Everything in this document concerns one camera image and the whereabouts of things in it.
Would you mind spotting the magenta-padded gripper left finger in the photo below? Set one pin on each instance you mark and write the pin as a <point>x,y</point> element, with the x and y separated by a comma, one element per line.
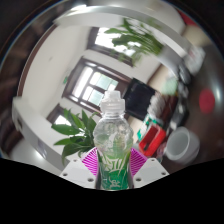
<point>80,171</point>

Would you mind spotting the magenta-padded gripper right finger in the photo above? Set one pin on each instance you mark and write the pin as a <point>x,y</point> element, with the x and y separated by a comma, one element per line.
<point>148,171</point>

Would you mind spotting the clear green-labelled drink bottle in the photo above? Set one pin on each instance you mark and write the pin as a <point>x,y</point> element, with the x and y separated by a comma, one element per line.
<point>113,150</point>

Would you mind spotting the red plastic basket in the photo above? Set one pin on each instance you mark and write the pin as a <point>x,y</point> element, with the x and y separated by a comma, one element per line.
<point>152,140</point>

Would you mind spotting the potted leafy plant white pot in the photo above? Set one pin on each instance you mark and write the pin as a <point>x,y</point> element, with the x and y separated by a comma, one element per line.
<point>136,40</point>
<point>78,133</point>

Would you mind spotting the white cup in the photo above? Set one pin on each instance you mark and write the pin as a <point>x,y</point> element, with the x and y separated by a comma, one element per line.
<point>182,145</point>

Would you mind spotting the dark-framed window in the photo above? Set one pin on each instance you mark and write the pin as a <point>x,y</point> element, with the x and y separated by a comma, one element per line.
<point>58,116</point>
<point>106,41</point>

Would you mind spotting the dark tray of small cups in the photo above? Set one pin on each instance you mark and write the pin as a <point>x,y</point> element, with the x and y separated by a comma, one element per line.
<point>163,108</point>

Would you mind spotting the black chair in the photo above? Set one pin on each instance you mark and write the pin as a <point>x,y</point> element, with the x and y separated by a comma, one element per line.
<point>138,98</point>

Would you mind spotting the dark wooden double door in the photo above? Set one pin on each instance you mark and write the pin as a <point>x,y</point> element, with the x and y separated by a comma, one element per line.
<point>90,85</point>

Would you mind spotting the flat round red coaster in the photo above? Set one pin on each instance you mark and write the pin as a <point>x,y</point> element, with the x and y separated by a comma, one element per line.
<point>207,101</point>

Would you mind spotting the green exit sign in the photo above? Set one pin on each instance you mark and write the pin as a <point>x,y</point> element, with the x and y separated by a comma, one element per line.
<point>65,80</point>

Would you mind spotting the grey headphones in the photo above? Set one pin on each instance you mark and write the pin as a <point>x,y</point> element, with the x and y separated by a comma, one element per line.
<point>185,74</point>

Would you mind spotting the red staircase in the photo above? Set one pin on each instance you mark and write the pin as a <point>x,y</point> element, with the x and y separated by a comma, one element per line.
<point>187,17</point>

